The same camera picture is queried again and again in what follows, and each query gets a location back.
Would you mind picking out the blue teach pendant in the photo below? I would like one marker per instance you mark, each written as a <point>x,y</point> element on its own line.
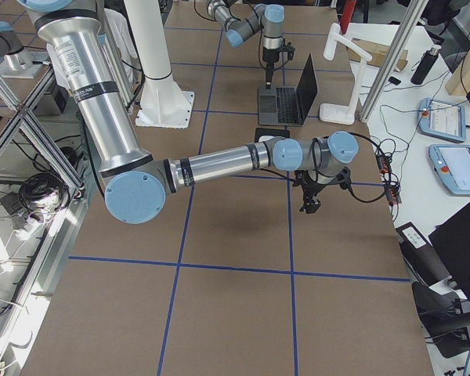
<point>442,120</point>
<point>451,163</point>

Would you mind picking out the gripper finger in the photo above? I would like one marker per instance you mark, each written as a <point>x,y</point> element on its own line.
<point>268,75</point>

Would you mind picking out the white computer mouse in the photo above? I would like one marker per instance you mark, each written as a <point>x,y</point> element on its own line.
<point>265,138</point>

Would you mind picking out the upper blue teach pendant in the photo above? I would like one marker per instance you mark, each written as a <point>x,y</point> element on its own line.
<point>442,120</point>

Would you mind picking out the black monitor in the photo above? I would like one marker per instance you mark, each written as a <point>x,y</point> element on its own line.
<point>451,241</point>

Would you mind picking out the seated person white shirt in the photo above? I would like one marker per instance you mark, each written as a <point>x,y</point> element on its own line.
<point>119,29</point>

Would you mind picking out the cardboard box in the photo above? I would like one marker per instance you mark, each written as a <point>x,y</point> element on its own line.
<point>379,52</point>

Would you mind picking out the black mouse pad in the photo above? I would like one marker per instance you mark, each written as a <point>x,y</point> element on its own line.
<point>276,132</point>

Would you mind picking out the lower blue teach pendant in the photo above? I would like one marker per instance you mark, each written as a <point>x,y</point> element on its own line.
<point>451,163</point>

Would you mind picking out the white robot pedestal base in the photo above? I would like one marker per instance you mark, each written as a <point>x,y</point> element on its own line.
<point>163,103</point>

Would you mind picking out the aluminium frame post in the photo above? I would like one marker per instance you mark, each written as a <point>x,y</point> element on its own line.
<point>400,39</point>

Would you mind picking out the brown paper table mat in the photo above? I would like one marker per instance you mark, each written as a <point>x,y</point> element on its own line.
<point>232,278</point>

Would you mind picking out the black water bottle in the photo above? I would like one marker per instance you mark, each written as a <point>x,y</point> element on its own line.
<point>425,65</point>

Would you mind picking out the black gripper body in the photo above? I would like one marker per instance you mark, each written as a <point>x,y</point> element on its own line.
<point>269,59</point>
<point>312,190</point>

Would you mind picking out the grey laptop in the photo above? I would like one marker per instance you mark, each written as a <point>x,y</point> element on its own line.
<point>288,106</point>

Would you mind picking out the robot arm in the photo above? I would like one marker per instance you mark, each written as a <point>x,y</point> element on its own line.
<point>268,20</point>
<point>136,185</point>

